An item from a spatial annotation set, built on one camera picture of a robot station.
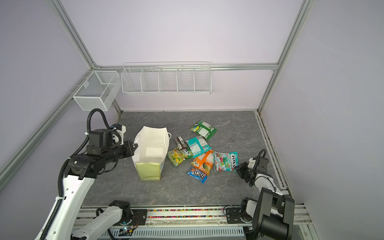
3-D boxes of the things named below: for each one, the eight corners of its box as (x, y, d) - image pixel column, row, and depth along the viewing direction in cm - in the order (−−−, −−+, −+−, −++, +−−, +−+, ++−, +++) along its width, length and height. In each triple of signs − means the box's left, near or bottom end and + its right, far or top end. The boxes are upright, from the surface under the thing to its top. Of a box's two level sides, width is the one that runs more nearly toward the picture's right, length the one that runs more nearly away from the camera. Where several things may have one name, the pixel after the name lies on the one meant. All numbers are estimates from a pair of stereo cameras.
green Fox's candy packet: (191, 130, 112) (191, 127, 109) (202, 121, 117) (202, 118, 114) (206, 141, 105) (206, 138, 103) (216, 131, 111) (217, 127, 108)
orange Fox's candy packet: (190, 166, 93) (190, 164, 90) (202, 147, 101) (202, 145, 99) (208, 176, 89) (208, 174, 86) (219, 156, 97) (219, 154, 95)
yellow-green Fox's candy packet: (174, 168, 92) (173, 165, 89) (166, 154, 98) (165, 152, 95) (193, 156, 97) (193, 154, 94) (184, 144, 102) (184, 142, 100)
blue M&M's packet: (187, 174, 90) (187, 172, 87) (192, 167, 92) (191, 165, 90) (204, 184, 86) (204, 182, 83) (208, 177, 88) (208, 175, 86)
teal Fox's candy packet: (192, 157, 96) (192, 155, 94) (186, 143, 103) (185, 140, 101) (210, 150, 100) (210, 147, 97) (202, 136, 107) (202, 134, 104)
